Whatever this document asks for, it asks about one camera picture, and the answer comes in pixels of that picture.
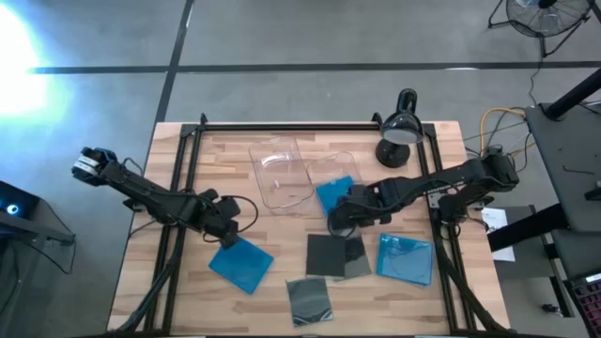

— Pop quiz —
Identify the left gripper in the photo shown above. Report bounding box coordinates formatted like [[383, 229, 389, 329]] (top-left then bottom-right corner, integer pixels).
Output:
[[201, 188, 243, 249]]

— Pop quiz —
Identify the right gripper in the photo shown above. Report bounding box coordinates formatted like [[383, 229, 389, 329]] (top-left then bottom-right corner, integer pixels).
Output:
[[331, 180, 393, 234]]

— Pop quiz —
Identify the small clear plastic bin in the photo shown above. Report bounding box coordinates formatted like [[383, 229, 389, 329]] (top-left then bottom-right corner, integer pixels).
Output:
[[305, 150, 363, 217]]

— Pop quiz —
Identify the large clear plastic bin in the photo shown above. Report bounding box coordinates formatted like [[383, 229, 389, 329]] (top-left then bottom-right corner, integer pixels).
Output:
[[247, 135, 316, 211]]

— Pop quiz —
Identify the black desk lamp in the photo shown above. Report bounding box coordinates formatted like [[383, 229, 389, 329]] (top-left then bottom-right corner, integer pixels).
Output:
[[374, 87, 426, 169]]

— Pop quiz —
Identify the white paper sheet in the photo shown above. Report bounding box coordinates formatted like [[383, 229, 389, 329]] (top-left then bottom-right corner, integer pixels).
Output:
[[481, 207, 516, 263]]

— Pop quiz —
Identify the black computer with blue light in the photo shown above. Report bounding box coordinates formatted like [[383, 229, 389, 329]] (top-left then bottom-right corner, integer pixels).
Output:
[[0, 180, 76, 276]]

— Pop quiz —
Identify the grey side table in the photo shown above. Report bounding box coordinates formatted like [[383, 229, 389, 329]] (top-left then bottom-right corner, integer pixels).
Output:
[[524, 102, 601, 234]]

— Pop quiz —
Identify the black stand beam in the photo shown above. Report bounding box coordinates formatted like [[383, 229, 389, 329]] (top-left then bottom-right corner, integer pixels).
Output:
[[544, 68, 601, 121]]

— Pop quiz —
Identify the backlit keyboard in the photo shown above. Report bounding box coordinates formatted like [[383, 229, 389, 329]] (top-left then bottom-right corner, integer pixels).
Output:
[[565, 274, 601, 337]]

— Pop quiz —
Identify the black floor fan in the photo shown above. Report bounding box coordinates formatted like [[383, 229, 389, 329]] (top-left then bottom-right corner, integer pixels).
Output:
[[487, 0, 593, 58]]

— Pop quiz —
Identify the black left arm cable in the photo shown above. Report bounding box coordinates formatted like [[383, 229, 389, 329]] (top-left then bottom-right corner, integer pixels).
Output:
[[201, 194, 260, 244]]

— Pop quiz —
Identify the black metal table frame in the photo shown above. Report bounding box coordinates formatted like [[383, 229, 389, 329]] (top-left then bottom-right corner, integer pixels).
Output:
[[115, 112, 506, 337]]

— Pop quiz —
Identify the yellow cable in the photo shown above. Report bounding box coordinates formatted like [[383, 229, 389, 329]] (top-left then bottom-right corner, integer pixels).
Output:
[[478, 106, 536, 159]]

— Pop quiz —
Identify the black fan power cable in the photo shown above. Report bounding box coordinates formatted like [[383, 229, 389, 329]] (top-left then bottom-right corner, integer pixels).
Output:
[[529, 54, 546, 108]]

